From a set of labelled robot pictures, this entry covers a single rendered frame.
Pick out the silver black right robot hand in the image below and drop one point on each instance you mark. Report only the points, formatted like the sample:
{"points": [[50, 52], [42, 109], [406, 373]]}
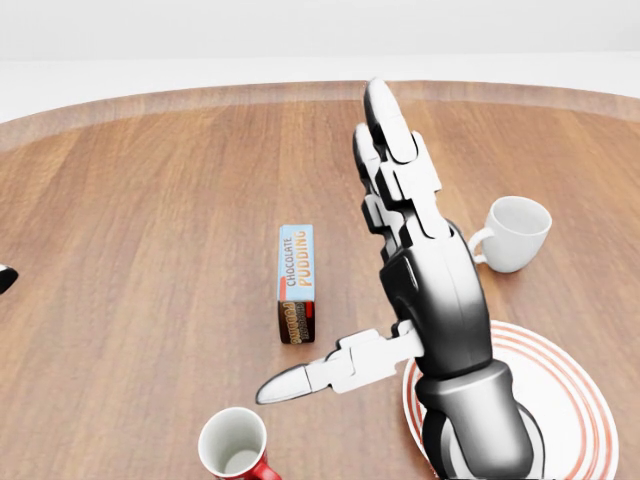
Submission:
{"points": [[440, 300]]}

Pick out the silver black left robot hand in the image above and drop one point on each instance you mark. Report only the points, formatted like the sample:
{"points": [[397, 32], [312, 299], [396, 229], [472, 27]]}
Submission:
{"points": [[6, 280]]}

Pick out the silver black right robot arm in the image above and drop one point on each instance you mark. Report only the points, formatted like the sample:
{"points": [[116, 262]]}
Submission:
{"points": [[475, 425]]}

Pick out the white plate with red rings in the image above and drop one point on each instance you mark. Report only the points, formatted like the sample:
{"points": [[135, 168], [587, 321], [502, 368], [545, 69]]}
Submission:
{"points": [[560, 400]]}

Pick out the red mug with white inside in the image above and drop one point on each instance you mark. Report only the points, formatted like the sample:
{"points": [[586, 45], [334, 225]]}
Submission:
{"points": [[235, 445]]}

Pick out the chocolate pudding box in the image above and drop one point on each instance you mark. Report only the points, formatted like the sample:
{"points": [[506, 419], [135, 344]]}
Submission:
{"points": [[296, 280]]}

